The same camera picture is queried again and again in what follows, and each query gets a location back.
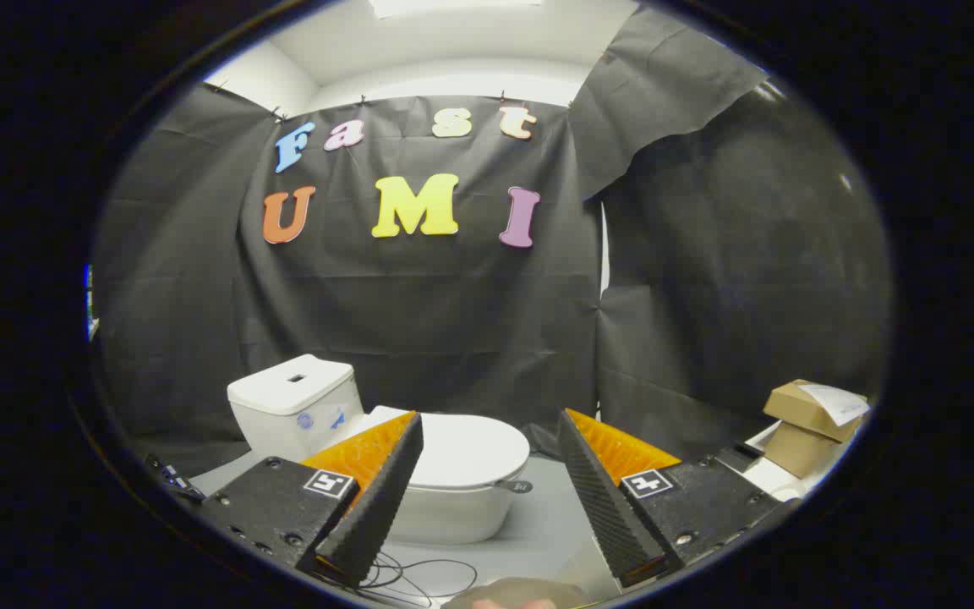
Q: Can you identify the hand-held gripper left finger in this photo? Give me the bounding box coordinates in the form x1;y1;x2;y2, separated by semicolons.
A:
200;412;424;589

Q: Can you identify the white toilet lid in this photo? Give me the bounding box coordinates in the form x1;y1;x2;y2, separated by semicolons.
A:
343;406;533;495

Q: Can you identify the black backdrop cloth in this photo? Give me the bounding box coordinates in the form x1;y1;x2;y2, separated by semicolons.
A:
90;4;894;479

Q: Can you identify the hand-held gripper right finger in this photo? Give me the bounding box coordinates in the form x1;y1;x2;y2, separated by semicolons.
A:
556;409;801;589

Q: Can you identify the white toilet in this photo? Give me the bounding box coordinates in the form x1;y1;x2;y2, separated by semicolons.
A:
227;354;532;545

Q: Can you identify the brown cardboard box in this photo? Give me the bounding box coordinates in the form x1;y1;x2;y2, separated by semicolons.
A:
764;421;836;480
763;380;868;443

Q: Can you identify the white paper sheet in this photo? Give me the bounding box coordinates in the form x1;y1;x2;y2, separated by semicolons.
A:
798;383;872;427

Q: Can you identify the ceiling light panel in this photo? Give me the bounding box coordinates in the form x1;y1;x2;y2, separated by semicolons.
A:
369;0;544;19

